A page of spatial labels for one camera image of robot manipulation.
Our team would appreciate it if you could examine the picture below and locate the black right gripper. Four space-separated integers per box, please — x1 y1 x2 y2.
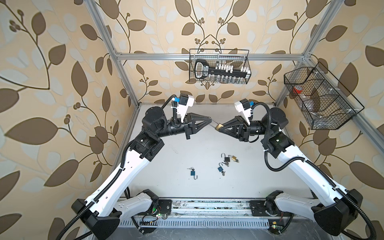
218 116 272 144

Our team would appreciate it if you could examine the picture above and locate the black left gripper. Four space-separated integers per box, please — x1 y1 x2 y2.
152 111 209 141

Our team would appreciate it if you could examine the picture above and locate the brass padlock with key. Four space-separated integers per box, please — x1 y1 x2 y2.
210 121 223 131

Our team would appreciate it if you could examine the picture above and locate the small brass padlock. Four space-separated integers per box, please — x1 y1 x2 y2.
229 156 239 163

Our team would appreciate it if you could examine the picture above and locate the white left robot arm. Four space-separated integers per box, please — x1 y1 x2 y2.
65 107 212 240

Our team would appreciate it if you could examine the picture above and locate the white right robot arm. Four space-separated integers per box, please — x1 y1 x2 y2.
216 108 374 236

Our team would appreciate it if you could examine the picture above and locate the black padlock with keys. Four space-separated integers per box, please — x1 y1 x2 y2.
221 153 231 167

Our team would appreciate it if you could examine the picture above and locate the blue padlock with keys right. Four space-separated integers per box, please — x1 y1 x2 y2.
218 163 226 176

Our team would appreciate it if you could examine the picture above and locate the blue padlock with keys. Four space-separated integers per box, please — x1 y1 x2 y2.
218 163 226 176
188 167 198 180

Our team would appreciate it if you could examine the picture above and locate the blue padlock with keys left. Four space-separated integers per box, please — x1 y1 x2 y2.
188 167 198 180

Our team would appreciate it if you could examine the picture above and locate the red capped clear bottle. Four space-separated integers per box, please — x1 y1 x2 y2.
292 85 315 106

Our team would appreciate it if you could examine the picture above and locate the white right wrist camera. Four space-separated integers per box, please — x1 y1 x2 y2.
234 99 255 125

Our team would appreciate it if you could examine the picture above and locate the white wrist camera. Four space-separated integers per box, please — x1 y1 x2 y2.
173 94 195 123
234 99 255 125

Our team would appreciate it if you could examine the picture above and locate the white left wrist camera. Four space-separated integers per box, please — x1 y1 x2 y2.
173 94 195 123

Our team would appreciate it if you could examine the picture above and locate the black wire basket rear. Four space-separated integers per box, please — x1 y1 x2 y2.
189 48 252 85

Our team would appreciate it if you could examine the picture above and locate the black wire basket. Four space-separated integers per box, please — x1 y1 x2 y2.
284 62 365 131
189 48 252 85

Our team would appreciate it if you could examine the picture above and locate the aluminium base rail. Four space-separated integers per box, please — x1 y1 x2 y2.
119 197 325 230

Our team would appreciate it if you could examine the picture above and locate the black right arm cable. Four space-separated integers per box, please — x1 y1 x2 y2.
253 101 377 240

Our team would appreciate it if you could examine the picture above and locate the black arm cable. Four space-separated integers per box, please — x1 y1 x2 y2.
55 94 178 240
253 101 377 240

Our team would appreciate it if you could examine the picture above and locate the black wire basket right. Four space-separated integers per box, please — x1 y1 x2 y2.
284 62 365 131

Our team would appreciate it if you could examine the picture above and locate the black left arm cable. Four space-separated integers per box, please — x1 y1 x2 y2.
55 94 178 240

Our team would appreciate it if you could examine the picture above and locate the aluminium frame profile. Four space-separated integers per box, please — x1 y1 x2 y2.
94 1 384 199

